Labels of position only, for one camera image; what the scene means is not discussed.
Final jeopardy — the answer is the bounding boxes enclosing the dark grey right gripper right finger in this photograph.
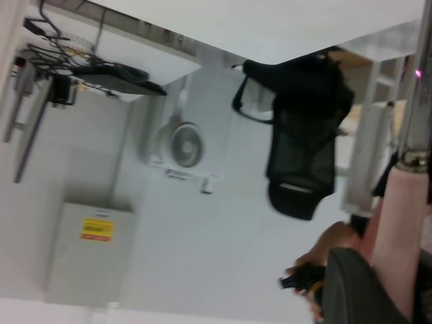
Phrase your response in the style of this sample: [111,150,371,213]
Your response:
[415,198,432,324]

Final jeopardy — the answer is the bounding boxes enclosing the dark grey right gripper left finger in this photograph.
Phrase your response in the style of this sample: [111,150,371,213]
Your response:
[322,247,416,324]

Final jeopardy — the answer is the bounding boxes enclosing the pink handled metal spoon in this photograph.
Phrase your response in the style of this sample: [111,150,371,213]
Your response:
[366,0,432,323]

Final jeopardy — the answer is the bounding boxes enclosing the bystander bare hand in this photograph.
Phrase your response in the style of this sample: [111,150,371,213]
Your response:
[294,221,359,323]

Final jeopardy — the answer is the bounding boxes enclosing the small black handheld object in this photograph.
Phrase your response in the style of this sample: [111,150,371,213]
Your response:
[278,262,327,292]

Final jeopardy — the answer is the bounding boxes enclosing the black mesh office chair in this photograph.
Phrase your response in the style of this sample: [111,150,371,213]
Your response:
[232,47,356,222]

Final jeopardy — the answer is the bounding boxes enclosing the white round fan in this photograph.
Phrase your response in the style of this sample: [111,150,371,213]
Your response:
[157,88,207,169]

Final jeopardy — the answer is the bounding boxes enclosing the yellow warning sticker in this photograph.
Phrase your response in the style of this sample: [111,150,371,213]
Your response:
[80,217,115,242]

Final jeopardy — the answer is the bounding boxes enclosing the grey metal electrical box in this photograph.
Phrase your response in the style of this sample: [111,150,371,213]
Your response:
[45,201,138,308]

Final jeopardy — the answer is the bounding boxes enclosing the black flat electronic device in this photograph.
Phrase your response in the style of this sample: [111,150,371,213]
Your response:
[74,62,169,98]

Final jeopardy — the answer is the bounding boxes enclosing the white desk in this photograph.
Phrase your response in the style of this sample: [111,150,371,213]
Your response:
[20,0,204,103]

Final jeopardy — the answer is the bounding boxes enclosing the black power adapter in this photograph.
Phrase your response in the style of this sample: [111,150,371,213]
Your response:
[51,74,78,109]

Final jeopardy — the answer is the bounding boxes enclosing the white shelving frame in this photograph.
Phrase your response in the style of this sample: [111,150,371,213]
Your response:
[339,18,422,217]

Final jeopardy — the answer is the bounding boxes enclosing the tangled black cables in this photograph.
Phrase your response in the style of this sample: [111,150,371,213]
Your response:
[25,42,112,74]

